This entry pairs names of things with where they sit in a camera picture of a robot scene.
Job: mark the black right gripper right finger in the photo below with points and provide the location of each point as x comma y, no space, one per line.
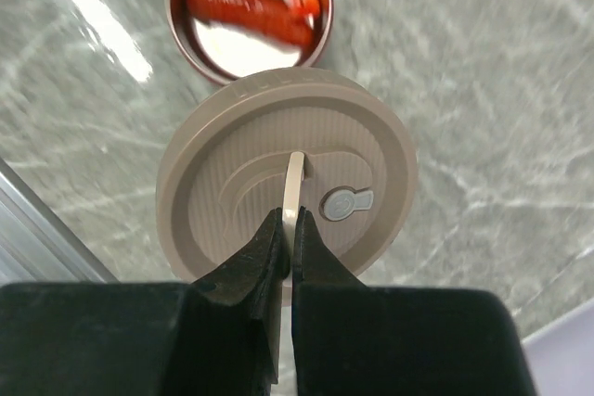
353,339

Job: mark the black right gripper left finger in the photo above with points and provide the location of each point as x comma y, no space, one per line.
216,336

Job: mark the brown round lid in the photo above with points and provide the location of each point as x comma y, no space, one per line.
225,167

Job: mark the red sausage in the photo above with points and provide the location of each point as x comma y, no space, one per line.
270,18

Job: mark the white red-rimmed steel container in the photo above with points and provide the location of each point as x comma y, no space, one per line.
228,39

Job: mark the aluminium rail frame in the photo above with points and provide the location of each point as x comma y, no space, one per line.
36,245

